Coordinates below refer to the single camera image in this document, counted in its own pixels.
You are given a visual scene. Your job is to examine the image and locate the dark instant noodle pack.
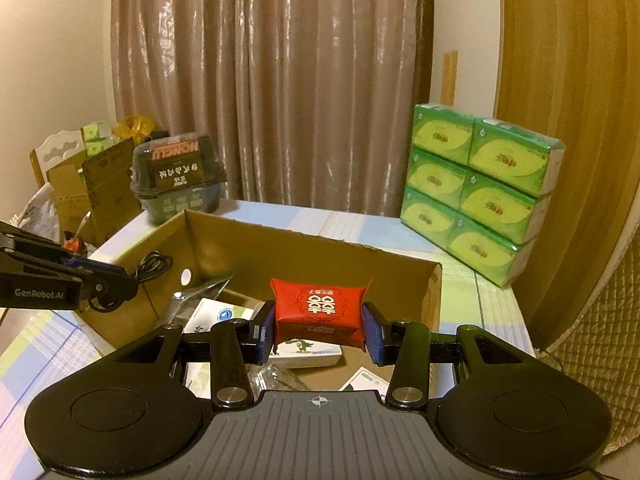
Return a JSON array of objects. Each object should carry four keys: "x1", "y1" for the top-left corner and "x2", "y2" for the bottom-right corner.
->
[{"x1": 129, "y1": 131, "x2": 229, "y2": 226}]

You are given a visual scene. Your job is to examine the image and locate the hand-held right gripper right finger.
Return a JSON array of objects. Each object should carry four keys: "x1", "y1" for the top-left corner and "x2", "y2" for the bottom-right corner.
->
[{"x1": 360, "y1": 302, "x2": 542, "y2": 408}]

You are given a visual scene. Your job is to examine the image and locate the yellow plastic bag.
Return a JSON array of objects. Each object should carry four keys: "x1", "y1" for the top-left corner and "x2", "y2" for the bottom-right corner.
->
[{"x1": 112, "y1": 115, "x2": 156, "y2": 142}]

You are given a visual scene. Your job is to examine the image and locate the clear plastic bag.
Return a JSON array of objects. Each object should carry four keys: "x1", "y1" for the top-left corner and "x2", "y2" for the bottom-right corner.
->
[{"x1": 170, "y1": 272, "x2": 236, "y2": 322}]

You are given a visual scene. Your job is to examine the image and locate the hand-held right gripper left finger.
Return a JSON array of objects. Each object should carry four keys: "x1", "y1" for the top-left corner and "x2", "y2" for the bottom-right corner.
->
[{"x1": 100, "y1": 300, "x2": 279, "y2": 408}]

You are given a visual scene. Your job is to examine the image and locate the brown cardboard box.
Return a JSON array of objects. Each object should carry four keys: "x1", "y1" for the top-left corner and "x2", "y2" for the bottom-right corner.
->
[{"x1": 75, "y1": 209, "x2": 444, "y2": 403}]

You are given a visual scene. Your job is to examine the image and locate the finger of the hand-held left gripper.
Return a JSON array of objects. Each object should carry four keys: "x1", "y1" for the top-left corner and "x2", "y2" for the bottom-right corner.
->
[
  {"x1": 0, "y1": 250, "x2": 139, "y2": 313},
  {"x1": 0, "y1": 219, "x2": 132, "y2": 277}
]

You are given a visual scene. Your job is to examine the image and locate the white green medicine box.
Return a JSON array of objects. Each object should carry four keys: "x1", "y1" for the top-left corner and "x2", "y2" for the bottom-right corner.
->
[{"x1": 182, "y1": 297, "x2": 266, "y2": 338}]

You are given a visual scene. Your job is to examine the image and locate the small green box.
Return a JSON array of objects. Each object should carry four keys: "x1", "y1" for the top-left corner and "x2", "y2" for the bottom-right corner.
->
[{"x1": 272, "y1": 337, "x2": 344, "y2": 369}]

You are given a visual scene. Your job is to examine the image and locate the green tissue pack bundle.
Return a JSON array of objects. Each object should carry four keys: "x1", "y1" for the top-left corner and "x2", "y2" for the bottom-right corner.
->
[{"x1": 400, "y1": 102, "x2": 566, "y2": 289}]

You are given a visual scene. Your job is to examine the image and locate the beige curtain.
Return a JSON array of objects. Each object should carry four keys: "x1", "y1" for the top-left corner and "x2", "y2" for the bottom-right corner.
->
[{"x1": 110, "y1": 0, "x2": 436, "y2": 211}]

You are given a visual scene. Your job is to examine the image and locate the black cable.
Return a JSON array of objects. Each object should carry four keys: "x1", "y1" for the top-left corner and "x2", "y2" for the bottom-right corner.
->
[{"x1": 131, "y1": 252, "x2": 174, "y2": 286}]

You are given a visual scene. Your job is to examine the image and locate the white chair back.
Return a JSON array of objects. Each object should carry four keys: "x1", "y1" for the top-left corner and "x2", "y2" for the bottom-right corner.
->
[{"x1": 30, "y1": 130, "x2": 86, "y2": 187}]

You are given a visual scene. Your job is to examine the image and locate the wooden door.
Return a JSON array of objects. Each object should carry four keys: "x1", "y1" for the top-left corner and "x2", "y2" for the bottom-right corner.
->
[{"x1": 492, "y1": 0, "x2": 640, "y2": 351}]

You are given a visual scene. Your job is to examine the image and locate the crumpled plastic bag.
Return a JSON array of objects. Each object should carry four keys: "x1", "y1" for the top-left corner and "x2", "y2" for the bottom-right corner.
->
[{"x1": 20, "y1": 182, "x2": 64, "y2": 247}]

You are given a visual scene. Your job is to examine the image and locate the light wooden board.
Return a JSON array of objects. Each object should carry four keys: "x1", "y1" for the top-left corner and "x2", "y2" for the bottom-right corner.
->
[{"x1": 440, "y1": 50, "x2": 459, "y2": 107}]

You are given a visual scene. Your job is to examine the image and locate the small green tissue packets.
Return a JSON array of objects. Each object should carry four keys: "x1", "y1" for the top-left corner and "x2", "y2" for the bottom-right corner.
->
[{"x1": 82, "y1": 122, "x2": 117, "y2": 159}]

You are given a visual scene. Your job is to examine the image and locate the red packet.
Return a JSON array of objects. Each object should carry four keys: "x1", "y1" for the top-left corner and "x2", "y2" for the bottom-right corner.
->
[{"x1": 269, "y1": 277, "x2": 375, "y2": 351}]

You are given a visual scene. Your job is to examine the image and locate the open cardboard carton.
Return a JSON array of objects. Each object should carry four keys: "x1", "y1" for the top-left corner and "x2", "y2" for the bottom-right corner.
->
[{"x1": 47, "y1": 140, "x2": 142, "y2": 247}]

